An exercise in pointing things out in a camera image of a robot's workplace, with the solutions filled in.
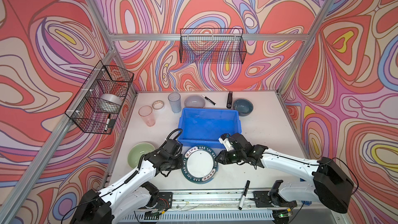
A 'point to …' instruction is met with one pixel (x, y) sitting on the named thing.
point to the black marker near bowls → (209, 99)
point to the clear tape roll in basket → (111, 98)
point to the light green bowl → (136, 152)
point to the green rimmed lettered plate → (199, 164)
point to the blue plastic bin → (202, 128)
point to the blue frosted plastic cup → (174, 99)
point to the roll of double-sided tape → (158, 104)
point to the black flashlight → (229, 103)
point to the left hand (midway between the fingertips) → (186, 162)
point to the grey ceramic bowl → (194, 101)
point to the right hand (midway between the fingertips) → (217, 163)
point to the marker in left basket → (107, 124)
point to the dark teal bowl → (245, 107)
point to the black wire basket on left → (97, 106)
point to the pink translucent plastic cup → (145, 112)
